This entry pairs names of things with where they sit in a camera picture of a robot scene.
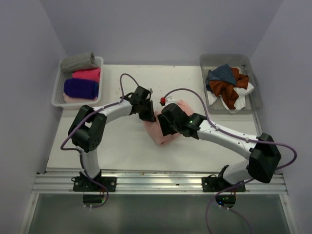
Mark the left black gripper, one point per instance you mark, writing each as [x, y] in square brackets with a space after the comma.
[149, 116]

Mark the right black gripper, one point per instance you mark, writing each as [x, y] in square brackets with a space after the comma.
[165, 129]

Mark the light pink towel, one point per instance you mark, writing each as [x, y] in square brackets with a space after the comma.
[154, 130]

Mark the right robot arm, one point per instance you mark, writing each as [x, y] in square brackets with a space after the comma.
[261, 156]

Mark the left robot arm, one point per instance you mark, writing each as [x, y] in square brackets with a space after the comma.
[87, 129]

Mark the hot pink rolled towel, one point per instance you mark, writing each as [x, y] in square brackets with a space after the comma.
[89, 74]

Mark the brown towel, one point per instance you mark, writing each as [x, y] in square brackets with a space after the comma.
[226, 90]

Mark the purple rolled towel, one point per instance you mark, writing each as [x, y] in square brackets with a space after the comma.
[81, 88]

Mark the white cloth in bin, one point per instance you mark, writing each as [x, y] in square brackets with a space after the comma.
[239, 104]

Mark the blue grey towel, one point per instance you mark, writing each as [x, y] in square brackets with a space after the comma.
[221, 73]

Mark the pale pink rolled towel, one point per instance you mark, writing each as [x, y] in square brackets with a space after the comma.
[74, 100]

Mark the white plastic basket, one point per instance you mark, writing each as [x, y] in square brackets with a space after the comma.
[58, 90]

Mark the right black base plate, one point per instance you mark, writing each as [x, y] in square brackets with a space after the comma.
[214, 183]

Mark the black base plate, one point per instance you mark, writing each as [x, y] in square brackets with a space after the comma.
[214, 183]
[83, 184]

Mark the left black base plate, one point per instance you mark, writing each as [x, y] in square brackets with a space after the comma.
[83, 184]

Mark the aluminium mounting rail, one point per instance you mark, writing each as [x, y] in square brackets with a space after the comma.
[59, 181]

